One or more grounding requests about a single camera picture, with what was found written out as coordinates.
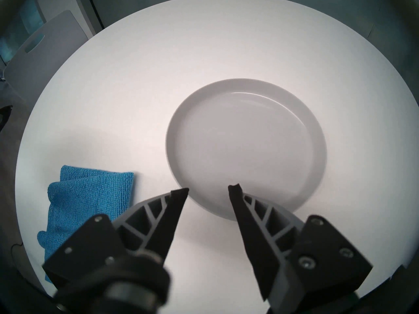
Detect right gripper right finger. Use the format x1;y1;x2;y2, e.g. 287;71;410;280
228;184;373;314

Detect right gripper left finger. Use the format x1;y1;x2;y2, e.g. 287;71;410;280
43;188;190;289

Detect blue cloth napkin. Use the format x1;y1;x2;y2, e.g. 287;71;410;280
37;165;135;283

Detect grey round plate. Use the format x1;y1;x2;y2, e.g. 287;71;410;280
165;78;327;221

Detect white plastic chair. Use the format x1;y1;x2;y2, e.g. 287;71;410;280
3;10;90;103

